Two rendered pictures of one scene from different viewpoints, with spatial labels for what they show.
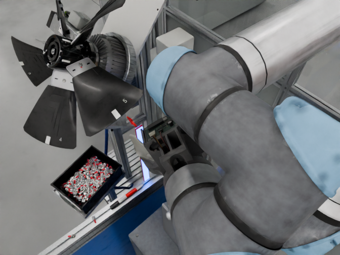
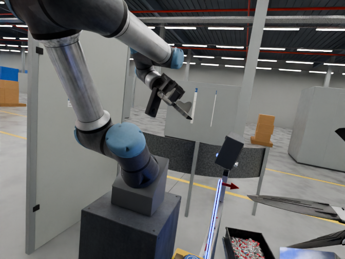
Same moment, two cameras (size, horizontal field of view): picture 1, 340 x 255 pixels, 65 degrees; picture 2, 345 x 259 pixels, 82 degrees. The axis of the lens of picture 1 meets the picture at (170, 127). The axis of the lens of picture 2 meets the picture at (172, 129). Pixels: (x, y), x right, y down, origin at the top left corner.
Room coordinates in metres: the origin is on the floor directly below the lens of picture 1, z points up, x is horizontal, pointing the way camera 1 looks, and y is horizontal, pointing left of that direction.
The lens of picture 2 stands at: (0.92, -0.39, 1.44)
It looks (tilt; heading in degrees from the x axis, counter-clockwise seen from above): 9 degrees down; 149
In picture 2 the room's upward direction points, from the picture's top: 7 degrees clockwise
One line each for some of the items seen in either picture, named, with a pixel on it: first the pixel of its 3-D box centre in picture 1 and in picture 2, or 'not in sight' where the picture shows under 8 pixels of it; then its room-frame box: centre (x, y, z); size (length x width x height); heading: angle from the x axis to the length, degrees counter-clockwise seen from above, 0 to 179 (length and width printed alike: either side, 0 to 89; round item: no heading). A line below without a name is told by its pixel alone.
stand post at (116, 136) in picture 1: (118, 143); not in sight; (0.91, 0.32, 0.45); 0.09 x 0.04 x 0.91; 39
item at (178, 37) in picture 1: (173, 44); not in sight; (1.26, -0.02, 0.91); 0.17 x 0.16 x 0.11; 129
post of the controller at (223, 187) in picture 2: not in sight; (223, 185); (0.13, 0.49, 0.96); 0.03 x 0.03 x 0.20; 39
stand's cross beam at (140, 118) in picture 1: (131, 123); not in sight; (0.99, 0.23, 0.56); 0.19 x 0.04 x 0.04; 129
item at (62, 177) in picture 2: not in sight; (89, 120); (-1.25, -0.10, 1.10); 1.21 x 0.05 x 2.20; 129
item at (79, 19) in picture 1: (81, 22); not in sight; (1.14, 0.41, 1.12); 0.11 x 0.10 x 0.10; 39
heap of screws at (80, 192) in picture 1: (88, 179); (248, 254); (0.48, 0.32, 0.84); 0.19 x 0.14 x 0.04; 145
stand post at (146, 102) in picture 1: (146, 112); not in sight; (1.06, 0.14, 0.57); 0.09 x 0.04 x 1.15; 39
